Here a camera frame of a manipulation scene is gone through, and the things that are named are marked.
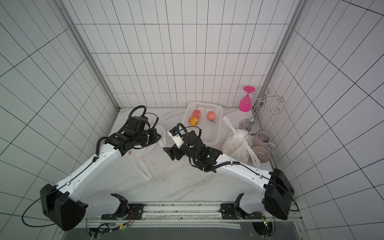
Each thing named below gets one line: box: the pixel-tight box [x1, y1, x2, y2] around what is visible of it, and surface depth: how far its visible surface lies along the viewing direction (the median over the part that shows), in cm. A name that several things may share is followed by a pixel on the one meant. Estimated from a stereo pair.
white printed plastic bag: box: [222, 116, 261, 168], surface depth 83 cm
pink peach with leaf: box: [207, 111, 216, 124], surface depth 109 cm
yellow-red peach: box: [188, 116, 199, 126], surface depth 106 cm
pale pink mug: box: [252, 131, 275, 150], surface depth 94 cm
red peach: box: [192, 110, 201, 119], surface depth 112 cm
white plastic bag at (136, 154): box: [129, 124, 166, 180], surface depth 85 cm
